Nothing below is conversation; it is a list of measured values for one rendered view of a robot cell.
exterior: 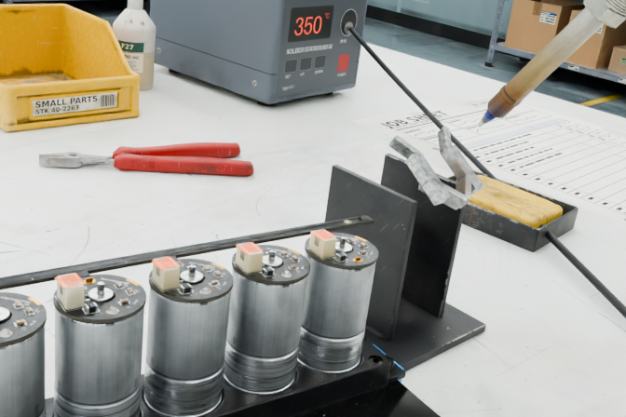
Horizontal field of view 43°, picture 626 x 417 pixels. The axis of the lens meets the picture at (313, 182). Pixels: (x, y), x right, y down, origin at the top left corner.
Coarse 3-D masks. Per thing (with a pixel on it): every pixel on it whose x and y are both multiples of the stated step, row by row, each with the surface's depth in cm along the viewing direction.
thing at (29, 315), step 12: (0, 300) 21; (12, 300) 22; (24, 300) 22; (36, 300) 22; (12, 312) 21; (24, 312) 21; (36, 312) 21; (0, 324) 20; (12, 324) 20; (24, 324) 20; (36, 324) 21; (12, 336) 20; (24, 336) 20
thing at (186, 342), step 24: (168, 312) 23; (192, 312) 23; (216, 312) 23; (168, 336) 23; (192, 336) 23; (216, 336) 24; (168, 360) 24; (192, 360) 24; (216, 360) 24; (144, 384) 25; (168, 384) 24; (192, 384) 24; (216, 384) 24; (168, 408) 24; (192, 408) 24; (216, 408) 25
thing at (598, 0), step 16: (592, 0) 25; (608, 0) 25; (624, 0) 24; (592, 16) 25; (608, 16) 25; (624, 16) 25; (560, 32) 26; (576, 32) 26; (592, 32) 26; (544, 48) 27; (560, 48) 26; (576, 48) 26; (528, 64) 27; (544, 64) 27; (560, 64) 27; (512, 80) 28; (528, 80) 27; (496, 96) 29; (512, 96) 28; (496, 112) 29
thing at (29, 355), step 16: (0, 320) 20; (32, 336) 20; (0, 352) 20; (16, 352) 20; (32, 352) 20; (0, 368) 20; (16, 368) 20; (32, 368) 21; (0, 384) 20; (16, 384) 20; (32, 384) 21; (0, 400) 20; (16, 400) 21; (32, 400) 21; (0, 416) 20; (16, 416) 21; (32, 416) 21
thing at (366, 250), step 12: (336, 240) 27; (348, 240) 28; (360, 240) 28; (312, 252) 26; (336, 252) 27; (360, 252) 27; (372, 252) 27; (336, 264) 26; (348, 264) 26; (360, 264) 26; (372, 264) 26
